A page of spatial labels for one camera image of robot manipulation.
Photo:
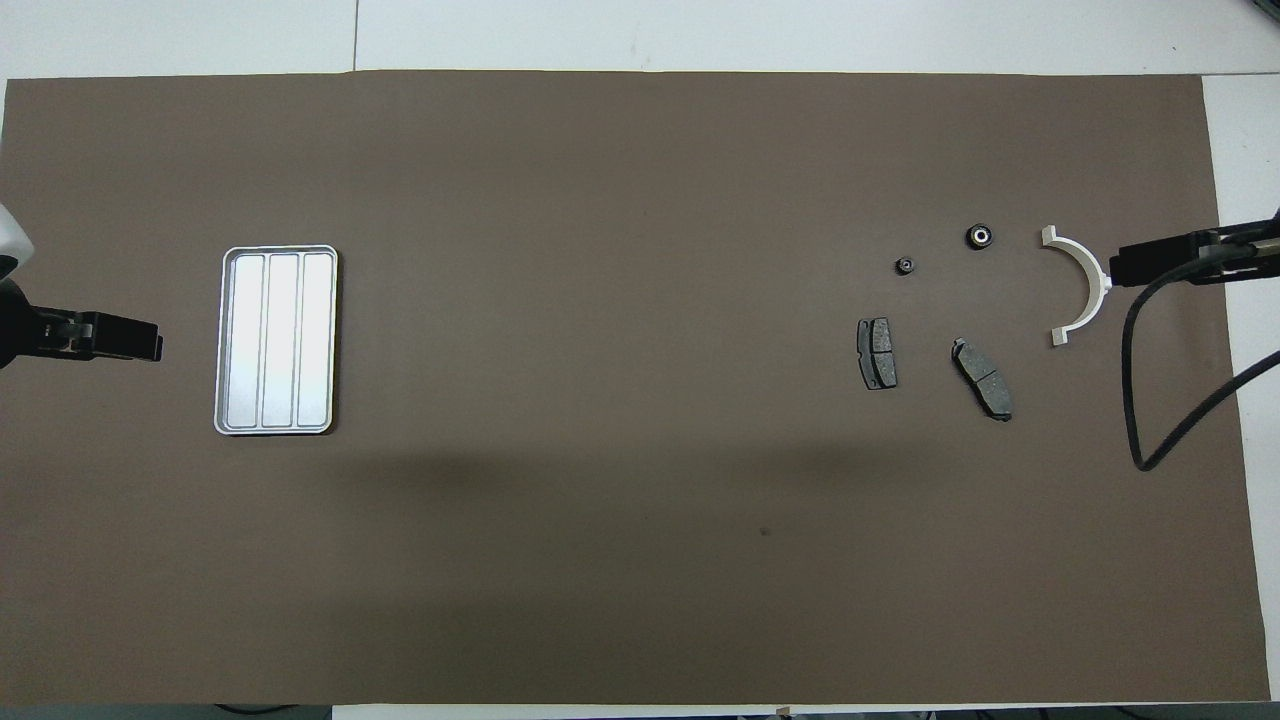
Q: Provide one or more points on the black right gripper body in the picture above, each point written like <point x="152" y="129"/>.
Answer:
<point x="1240" y="250"/>

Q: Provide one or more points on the brown table mat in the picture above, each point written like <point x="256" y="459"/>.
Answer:
<point x="600" y="300"/>

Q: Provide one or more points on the silver metal tray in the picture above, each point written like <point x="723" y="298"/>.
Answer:
<point x="276" y="340"/>

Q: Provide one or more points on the dark grey brake pad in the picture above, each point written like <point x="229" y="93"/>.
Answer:
<point x="983" y="380"/>
<point x="877" y="353"/>

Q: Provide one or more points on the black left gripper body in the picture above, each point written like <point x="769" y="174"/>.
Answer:
<point x="20" y="330"/>

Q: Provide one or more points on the large black bearing gear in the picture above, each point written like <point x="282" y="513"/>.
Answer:
<point x="979" y="237"/>

